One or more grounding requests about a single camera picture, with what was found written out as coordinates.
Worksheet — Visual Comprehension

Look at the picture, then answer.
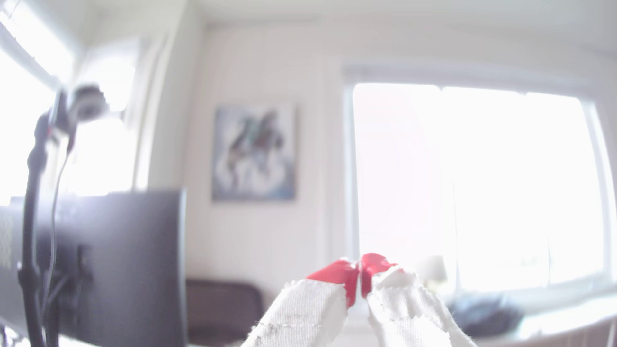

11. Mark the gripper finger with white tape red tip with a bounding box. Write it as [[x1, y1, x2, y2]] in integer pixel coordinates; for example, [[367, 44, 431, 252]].
[[361, 253, 478, 347], [241, 259, 360, 347]]

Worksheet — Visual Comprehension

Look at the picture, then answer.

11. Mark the beige vase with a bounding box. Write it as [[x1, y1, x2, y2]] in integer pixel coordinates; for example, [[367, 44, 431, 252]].
[[416, 255, 449, 293]]

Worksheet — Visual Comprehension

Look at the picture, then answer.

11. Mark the dark blue bag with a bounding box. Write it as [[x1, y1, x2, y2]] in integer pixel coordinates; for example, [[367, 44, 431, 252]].
[[447, 291, 524, 339]]

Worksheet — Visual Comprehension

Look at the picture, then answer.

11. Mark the dark brown chair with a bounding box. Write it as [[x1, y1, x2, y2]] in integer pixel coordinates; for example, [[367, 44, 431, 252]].
[[186, 278, 265, 347]]

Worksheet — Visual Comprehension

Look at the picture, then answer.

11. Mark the wide bright window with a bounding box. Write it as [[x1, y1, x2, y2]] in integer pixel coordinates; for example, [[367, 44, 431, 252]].
[[343, 65, 617, 296]]

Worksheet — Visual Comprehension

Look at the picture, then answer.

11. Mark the white side table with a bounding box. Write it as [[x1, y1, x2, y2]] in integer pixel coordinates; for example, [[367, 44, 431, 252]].
[[475, 288, 617, 347]]

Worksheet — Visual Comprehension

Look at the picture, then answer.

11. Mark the black computer monitor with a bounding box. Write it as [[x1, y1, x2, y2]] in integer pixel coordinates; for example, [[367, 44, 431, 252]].
[[0, 189, 188, 347]]

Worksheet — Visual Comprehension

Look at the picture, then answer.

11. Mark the tall bright window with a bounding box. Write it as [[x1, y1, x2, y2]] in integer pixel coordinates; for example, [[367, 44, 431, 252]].
[[0, 10, 141, 203]]

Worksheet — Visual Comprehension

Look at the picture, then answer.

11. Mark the grey webcam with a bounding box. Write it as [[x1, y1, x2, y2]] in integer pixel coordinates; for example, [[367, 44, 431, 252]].
[[67, 84, 110, 124]]

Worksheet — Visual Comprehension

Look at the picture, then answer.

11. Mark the blue framed wall painting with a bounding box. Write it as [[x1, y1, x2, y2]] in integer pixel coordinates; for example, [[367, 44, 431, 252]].
[[211, 103, 298, 202]]

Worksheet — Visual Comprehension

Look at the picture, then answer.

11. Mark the thin black webcam cable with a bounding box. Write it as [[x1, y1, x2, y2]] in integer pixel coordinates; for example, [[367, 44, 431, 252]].
[[41, 132, 76, 319]]

